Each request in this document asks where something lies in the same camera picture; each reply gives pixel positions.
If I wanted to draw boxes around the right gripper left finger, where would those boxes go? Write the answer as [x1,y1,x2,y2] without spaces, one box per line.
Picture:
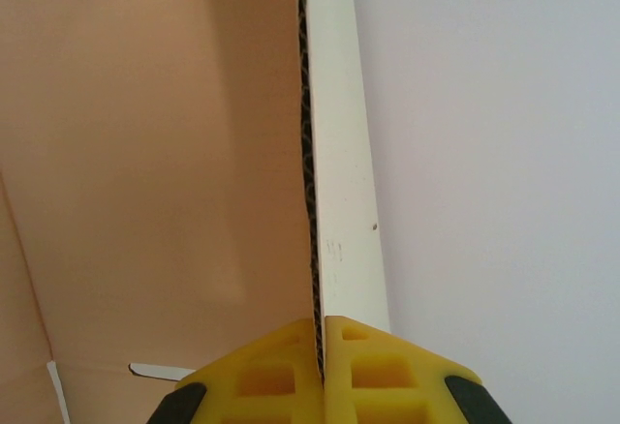
[148,317,331,424]

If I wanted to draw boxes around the peach cardboard paper box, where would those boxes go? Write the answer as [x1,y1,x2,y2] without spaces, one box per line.
[0,0,394,424]

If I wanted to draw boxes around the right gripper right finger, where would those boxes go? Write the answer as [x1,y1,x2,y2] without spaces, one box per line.
[322,315,515,424]

